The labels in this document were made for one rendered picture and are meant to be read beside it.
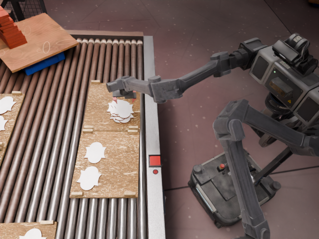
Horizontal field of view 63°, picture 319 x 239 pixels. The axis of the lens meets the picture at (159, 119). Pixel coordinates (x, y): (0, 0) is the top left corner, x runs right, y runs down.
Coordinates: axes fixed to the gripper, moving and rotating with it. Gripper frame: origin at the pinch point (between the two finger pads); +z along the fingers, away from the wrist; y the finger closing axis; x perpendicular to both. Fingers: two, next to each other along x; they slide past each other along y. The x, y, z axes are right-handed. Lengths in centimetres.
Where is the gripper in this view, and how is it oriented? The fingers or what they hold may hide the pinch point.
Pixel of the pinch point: (124, 101)
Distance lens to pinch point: 164.8
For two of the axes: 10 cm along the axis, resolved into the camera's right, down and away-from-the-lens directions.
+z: -0.8, 5.9, 8.0
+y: -9.9, 0.7, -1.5
